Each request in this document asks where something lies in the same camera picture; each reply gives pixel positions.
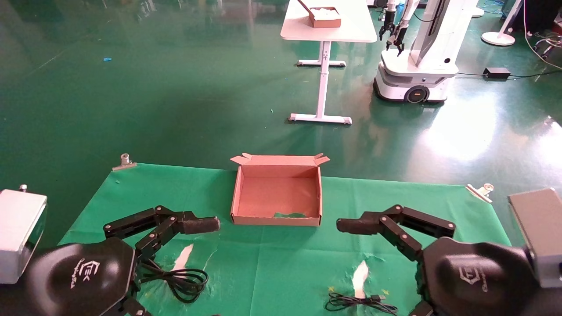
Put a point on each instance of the white round stand base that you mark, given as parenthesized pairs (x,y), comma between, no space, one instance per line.
(498,38)

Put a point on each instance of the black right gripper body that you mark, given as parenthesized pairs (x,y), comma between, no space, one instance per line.
(478,281)

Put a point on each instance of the white height-adjustable table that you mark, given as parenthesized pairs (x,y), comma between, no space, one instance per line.
(327,30)

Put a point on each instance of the metal cloth clip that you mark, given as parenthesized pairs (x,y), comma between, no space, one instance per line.
(124,162)
(480,192)

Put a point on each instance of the open brown cardboard box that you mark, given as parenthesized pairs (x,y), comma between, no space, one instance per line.
(276,197)

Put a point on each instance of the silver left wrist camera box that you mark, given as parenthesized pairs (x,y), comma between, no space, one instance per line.
(19,232)

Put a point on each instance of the small brown box with white contents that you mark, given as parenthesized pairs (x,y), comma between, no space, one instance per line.
(325,17)

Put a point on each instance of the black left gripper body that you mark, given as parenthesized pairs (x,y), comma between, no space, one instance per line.
(83,276)

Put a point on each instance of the white wheeled background robot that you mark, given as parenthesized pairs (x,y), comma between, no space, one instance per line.
(421,66)

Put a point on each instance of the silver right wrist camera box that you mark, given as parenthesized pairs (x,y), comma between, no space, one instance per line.
(542,232)

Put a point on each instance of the black power brick on floor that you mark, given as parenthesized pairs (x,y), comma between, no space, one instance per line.
(497,72)

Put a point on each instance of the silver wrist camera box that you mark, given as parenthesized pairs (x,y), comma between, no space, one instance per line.
(19,232)
(542,232)

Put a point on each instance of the background robot black gripper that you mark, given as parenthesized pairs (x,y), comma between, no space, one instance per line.
(396,41)
(387,28)

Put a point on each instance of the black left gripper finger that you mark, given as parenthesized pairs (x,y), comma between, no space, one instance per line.
(131,308)
(199,225)

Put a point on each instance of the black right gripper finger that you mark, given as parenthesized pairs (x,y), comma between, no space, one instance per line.
(358,226)
(420,310)

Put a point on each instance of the green table cloth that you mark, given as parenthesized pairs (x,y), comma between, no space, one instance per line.
(272,263)

